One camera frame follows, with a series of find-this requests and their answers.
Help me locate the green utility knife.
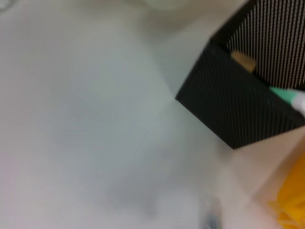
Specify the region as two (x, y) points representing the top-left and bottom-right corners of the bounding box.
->
(268, 85), (305, 113)

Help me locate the beige eraser with barcode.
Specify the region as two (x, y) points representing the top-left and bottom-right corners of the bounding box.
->
(230, 51), (257, 73)

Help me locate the yellow plastic bin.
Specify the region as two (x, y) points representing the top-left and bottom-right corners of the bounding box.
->
(265, 152), (305, 229)

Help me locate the green glass fruit plate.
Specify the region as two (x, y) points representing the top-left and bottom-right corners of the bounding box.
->
(140, 0), (196, 11)

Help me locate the black mesh pen holder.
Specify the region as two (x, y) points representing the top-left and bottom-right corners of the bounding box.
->
(175, 0), (305, 150)

